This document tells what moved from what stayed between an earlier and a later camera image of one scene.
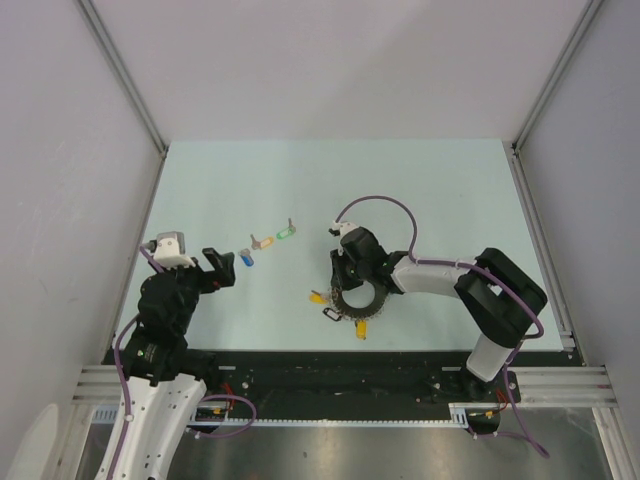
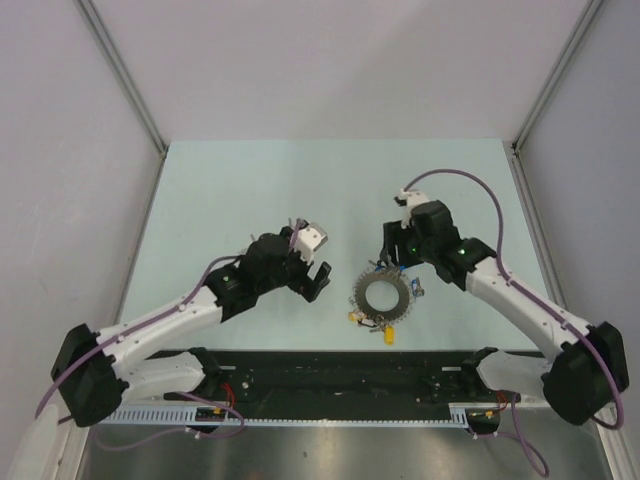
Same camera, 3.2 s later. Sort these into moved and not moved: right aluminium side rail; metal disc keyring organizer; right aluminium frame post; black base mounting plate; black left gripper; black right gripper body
Moved: metal disc keyring organizer; black right gripper body; black left gripper
Not moved: right aluminium side rail; right aluminium frame post; black base mounting plate
